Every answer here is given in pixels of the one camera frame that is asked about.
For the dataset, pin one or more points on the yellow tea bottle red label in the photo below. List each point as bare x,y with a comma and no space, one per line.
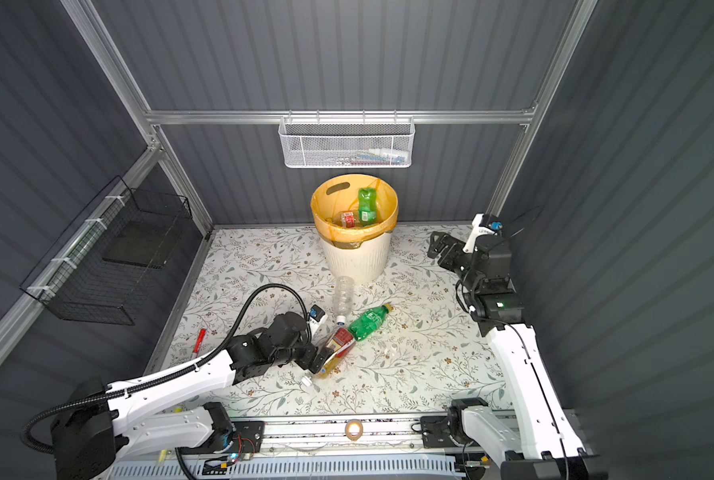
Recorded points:
336,351

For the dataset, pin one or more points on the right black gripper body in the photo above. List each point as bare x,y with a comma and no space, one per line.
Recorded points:
455,258

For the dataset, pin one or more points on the clear bottle red label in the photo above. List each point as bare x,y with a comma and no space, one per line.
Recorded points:
347,219

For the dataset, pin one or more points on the clear bottle white cap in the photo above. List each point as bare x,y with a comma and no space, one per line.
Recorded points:
343,300

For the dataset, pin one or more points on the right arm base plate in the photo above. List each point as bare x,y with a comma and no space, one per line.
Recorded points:
442,431

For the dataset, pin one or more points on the red marker pen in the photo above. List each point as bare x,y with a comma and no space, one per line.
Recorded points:
198,342

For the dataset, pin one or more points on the white ribbed trash bin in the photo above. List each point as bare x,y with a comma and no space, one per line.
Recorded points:
363,264

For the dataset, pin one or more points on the black wire wall basket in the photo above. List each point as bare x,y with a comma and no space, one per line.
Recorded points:
104,271

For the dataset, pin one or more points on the tape roll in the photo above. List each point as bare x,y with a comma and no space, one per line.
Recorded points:
354,430

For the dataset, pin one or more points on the green bottle yellow cap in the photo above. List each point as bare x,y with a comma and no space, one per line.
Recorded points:
367,206

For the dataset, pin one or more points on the orange bin liner bag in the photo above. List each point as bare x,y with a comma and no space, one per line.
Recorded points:
341,194

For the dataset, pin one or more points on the white wire wall basket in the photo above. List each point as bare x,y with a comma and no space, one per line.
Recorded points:
322,145

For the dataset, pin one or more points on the white tube in basket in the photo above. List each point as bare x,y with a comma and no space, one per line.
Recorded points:
393,156

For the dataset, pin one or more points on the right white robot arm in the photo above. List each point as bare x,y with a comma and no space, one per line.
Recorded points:
545,444

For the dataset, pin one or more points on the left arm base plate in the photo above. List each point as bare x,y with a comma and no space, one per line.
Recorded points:
243,437

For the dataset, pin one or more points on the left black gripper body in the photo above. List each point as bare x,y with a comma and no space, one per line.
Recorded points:
305,355

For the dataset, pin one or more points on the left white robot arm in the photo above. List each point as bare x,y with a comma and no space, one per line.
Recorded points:
109,422

